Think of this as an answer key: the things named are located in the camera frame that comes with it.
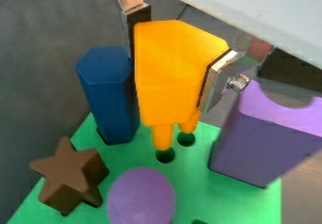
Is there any green peg board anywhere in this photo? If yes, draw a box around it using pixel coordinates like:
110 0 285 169
5 111 283 224

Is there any yellow three prong block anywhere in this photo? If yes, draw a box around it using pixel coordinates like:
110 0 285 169
133 20 228 151

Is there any blue hexagonal prism block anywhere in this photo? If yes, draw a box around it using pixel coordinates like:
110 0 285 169
74 46 138 145

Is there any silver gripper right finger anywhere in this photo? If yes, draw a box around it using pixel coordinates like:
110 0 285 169
197 31 273 113

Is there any purple notched rectangular block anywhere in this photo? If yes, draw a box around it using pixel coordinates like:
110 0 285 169
208 81 322 188

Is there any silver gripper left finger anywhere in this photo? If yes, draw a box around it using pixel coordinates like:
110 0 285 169
116 0 150 55

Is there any purple cylinder block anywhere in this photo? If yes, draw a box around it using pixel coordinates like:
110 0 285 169
106 168 176 224

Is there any brown star block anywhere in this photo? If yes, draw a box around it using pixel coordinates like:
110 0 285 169
29 136 109 216

